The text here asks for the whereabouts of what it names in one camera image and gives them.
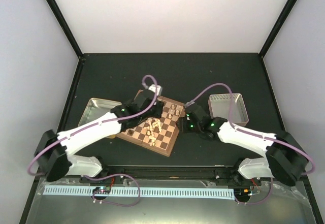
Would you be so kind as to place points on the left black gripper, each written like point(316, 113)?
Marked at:
point(158, 114)

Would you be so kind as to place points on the right metal tray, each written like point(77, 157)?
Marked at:
point(220, 105)

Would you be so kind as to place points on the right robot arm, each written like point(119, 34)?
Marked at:
point(280, 156)

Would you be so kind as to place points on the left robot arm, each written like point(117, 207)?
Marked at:
point(56, 154)

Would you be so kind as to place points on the metal tray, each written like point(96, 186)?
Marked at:
point(220, 105)
point(95, 109)

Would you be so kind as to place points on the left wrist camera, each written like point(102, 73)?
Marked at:
point(157, 89)

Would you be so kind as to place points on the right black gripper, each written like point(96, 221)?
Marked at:
point(182, 126)

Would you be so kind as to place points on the black mounting rail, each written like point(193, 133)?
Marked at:
point(221, 175)

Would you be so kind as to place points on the wooden chess board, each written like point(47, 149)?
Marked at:
point(157, 134)

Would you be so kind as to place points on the left metal tray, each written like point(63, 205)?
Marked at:
point(95, 109)

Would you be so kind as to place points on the white slotted cable duct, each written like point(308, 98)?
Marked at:
point(144, 192)

